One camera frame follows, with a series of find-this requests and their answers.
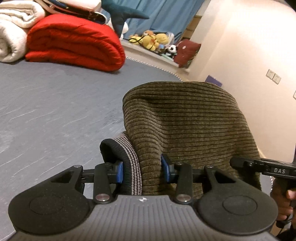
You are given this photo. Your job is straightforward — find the olive corduroy pants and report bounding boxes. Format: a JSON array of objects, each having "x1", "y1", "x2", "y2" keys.
[{"x1": 100, "y1": 81, "x2": 261, "y2": 196}]

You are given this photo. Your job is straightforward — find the person right hand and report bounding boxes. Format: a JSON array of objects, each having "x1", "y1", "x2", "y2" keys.
[{"x1": 270, "y1": 179, "x2": 295, "y2": 227}]

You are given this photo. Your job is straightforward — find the panda plush toy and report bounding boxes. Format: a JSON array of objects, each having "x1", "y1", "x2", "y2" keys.
[{"x1": 166, "y1": 45, "x2": 177, "y2": 56}]

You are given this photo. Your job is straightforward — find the yellow plush toy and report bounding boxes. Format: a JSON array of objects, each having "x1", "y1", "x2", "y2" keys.
[{"x1": 128, "y1": 30, "x2": 170, "y2": 52}]

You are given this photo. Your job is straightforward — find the white plush toy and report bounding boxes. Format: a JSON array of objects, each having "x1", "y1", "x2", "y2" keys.
[{"x1": 107, "y1": 19, "x2": 128, "y2": 41}]

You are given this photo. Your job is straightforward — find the red folded quilt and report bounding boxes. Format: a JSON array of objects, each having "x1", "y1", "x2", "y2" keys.
[{"x1": 25, "y1": 14, "x2": 125, "y2": 72}]

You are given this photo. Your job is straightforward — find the blue curtain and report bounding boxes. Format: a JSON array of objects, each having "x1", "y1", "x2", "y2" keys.
[{"x1": 113, "y1": 0, "x2": 203, "y2": 42}]

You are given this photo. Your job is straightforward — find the blue shark plush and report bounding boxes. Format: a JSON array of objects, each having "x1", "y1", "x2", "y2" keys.
[{"x1": 101, "y1": 0, "x2": 149, "y2": 38}]

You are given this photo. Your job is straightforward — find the white pillow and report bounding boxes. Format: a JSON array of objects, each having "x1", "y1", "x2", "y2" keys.
[{"x1": 59, "y1": 0, "x2": 101, "y2": 11}]

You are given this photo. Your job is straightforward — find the navy patterned folded bedding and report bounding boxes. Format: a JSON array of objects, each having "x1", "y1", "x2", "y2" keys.
[{"x1": 36, "y1": 1, "x2": 107, "y2": 25}]

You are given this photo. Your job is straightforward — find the white folded blanket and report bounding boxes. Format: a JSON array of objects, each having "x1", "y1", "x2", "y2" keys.
[{"x1": 1, "y1": 1, "x2": 45, "y2": 63}]

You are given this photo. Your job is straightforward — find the wall switch plate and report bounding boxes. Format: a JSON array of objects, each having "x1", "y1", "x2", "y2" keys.
[
  {"x1": 266, "y1": 69, "x2": 275, "y2": 80},
  {"x1": 273, "y1": 74, "x2": 281, "y2": 84}
]

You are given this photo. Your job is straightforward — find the purple paper on wall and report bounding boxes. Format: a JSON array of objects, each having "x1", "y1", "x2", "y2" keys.
[{"x1": 205, "y1": 75, "x2": 223, "y2": 87}]

